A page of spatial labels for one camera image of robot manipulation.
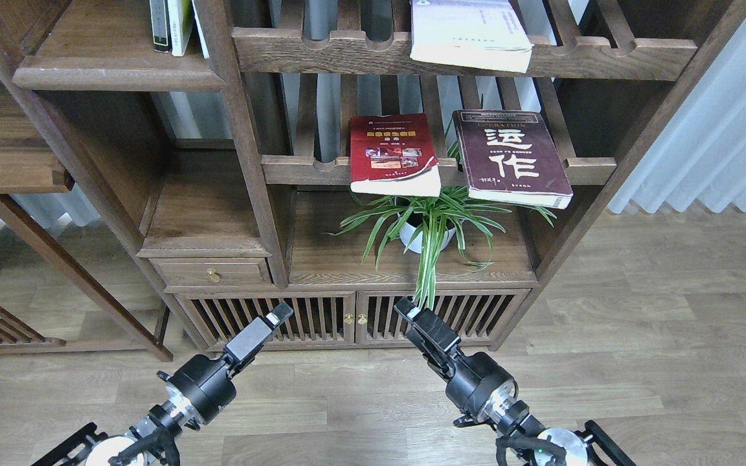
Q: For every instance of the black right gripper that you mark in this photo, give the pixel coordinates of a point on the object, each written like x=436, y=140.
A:
x=477, y=385

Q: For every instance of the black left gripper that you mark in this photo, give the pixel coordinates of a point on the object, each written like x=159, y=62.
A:
x=202, y=387

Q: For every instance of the dark red Chinese book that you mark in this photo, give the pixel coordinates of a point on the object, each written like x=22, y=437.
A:
x=510, y=157

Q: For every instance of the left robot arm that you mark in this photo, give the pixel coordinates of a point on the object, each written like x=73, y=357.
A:
x=150, y=441

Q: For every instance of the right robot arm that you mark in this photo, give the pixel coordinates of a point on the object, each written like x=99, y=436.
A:
x=536, y=444

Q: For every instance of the brass drawer knob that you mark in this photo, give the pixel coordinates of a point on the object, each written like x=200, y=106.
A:
x=213, y=275

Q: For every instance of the spider plant leaves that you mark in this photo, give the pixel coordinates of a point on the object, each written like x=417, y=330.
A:
x=390, y=212

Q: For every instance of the red paperback book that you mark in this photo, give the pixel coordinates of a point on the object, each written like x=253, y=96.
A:
x=393, y=155

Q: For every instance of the dark wooden bookshelf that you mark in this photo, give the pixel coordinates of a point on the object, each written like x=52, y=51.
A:
x=240, y=162

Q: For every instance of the white open book top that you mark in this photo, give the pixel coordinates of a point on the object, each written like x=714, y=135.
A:
x=486, y=35

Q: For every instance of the dark spine upright book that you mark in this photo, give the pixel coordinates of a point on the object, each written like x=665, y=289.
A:
x=160, y=27

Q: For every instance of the white curtain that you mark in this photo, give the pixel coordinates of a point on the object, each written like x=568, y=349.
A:
x=700, y=158

